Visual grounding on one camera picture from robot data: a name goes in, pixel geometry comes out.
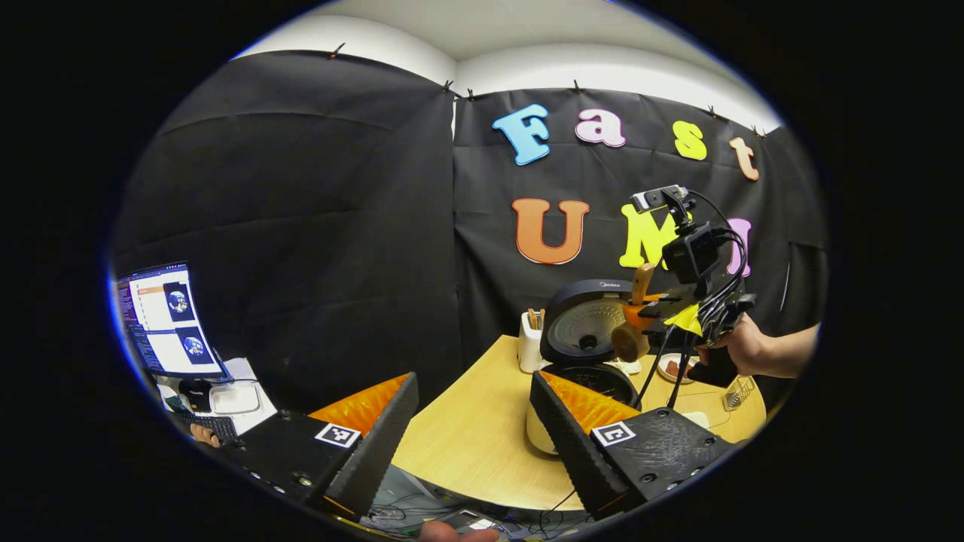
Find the white tray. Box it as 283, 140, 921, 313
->
209, 382, 261, 416

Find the black and cream rice cooker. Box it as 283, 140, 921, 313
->
526, 279, 641, 456

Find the metal wire chopstick holder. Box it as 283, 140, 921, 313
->
723, 375, 756, 411

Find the wooden spoon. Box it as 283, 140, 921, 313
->
610, 263, 656, 364

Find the round white plate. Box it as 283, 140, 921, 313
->
657, 352, 697, 385

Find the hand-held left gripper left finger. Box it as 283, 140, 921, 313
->
226, 372, 419, 520

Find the black keyboard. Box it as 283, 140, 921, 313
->
173, 410, 238, 445

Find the white utensil box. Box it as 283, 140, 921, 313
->
518, 307, 545, 373

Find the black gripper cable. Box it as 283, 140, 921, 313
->
633, 324, 697, 411

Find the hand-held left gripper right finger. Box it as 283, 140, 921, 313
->
529, 370, 735, 520

